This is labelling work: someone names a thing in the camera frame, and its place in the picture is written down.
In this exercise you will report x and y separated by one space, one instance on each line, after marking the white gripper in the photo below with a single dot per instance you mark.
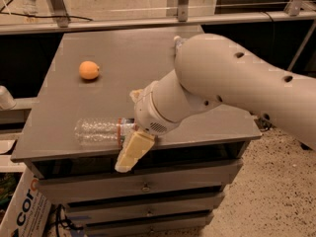
147 113

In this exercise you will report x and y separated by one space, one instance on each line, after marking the clear plastic water bottle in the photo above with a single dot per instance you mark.
103 131

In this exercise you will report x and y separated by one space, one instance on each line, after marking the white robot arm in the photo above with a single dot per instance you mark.
211 70

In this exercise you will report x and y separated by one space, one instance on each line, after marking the white labelled plastic bottle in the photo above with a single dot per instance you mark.
178 42

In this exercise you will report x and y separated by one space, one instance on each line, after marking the orange fruit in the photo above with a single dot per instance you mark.
89 70

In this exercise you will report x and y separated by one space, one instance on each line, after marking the grey drawer cabinet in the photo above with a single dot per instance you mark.
178 184

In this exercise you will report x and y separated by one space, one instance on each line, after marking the white cylinder at left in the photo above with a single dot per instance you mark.
7 101

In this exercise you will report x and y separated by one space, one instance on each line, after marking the white cardboard box with lettering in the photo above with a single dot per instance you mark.
28 210

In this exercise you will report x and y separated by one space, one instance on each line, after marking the aluminium frame rail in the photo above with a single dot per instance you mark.
93 26

